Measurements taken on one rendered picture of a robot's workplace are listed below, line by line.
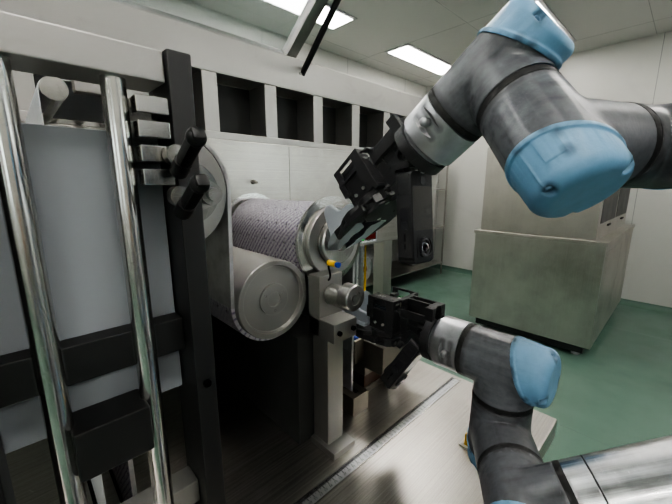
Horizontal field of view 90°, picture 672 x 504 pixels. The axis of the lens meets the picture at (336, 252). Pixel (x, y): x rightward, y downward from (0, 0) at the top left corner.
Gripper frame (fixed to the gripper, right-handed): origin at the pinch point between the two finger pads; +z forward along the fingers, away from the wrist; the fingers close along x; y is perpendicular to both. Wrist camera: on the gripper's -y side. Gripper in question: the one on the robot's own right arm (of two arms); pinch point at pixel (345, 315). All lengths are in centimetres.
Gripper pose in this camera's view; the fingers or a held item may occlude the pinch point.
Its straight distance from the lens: 67.2
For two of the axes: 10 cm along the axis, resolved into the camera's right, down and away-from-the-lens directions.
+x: -7.2, 1.4, -6.8
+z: -6.9, -1.5, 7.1
